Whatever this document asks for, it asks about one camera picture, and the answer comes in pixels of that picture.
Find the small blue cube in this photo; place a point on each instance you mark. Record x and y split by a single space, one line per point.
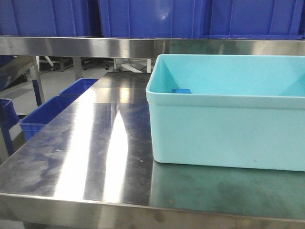
181 91

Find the blue bin lower far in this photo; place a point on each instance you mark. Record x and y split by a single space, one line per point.
78 87

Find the blue bin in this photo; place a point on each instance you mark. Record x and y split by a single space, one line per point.
42 115
11 117
78 87

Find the light teal plastic tub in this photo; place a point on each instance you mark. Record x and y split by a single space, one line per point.
245 111

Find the blue crate upper middle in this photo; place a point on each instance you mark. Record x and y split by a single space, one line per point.
152 18

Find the blue crate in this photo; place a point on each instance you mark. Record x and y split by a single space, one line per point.
253 19
152 18
55 18

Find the blue bin lower near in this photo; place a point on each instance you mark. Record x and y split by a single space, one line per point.
42 115

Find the blue crate upper right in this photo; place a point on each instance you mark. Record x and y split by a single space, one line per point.
253 19

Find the blue crate upper left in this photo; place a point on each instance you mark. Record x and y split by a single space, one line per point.
55 18

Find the blue bin far left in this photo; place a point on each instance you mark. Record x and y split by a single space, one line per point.
11 117

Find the steel shelf leg post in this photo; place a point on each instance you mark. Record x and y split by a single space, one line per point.
36 82

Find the stainless steel upper shelf rail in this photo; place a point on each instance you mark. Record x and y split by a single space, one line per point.
143 48

